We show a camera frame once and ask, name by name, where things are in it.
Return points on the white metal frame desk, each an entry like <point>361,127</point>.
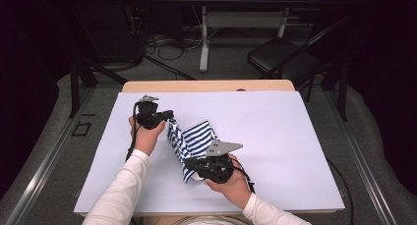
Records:
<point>242,20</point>

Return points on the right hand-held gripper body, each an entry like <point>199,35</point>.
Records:
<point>216,167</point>

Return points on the pale lavender table mat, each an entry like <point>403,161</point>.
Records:
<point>268,126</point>

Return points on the aluminium floor rail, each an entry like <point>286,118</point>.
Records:
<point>367,176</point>
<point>42,172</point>

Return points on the person's right hand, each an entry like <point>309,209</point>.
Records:
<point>234,189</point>

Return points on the blue white striped polo shirt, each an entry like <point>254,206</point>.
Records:
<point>196,140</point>

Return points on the black folding chair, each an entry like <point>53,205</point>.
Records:
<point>278,56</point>

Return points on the person's torso white clothing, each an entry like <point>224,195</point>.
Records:
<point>209,221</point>

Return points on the black metal stand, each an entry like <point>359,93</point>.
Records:
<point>343,90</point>
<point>74,87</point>

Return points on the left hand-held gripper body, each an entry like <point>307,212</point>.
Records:
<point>147,115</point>

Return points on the person's left hand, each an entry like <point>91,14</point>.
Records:
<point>146,138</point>

